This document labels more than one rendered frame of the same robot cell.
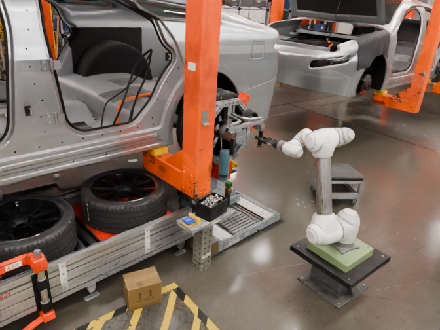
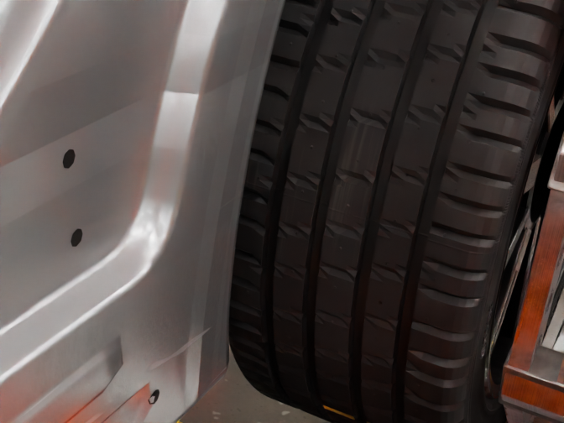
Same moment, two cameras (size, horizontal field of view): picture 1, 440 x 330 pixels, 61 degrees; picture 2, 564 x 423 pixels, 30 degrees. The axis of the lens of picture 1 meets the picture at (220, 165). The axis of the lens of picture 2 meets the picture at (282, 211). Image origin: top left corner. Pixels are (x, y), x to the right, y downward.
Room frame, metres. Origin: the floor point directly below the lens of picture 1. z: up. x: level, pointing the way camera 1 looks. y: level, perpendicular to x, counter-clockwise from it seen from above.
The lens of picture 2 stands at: (2.23, 0.63, 1.25)
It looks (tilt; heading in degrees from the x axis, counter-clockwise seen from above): 26 degrees down; 339
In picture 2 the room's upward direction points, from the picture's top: 7 degrees clockwise
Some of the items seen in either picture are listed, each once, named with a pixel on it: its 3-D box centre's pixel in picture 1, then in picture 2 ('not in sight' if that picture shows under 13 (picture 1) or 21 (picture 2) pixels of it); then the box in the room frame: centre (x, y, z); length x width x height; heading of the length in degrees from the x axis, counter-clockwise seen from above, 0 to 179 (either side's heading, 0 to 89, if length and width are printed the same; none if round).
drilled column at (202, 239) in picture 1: (202, 244); not in sight; (2.29, 0.09, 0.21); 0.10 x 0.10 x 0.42; 45
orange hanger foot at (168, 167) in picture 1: (169, 157); not in sight; (2.75, 0.41, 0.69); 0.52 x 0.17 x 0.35; 45
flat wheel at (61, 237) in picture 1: (22, 232); not in sight; (2.03, 1.27, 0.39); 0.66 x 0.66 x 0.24
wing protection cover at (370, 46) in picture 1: (368, 49); not in sight; (5.42, -1.94, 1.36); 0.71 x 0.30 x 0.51; 135
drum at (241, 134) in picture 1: (232, 133); not in sight; (2.97, -0.09, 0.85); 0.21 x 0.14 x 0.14; 45
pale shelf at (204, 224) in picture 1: (207, 217); not in sight; (2.31, 0.07, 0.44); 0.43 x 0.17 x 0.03; 135
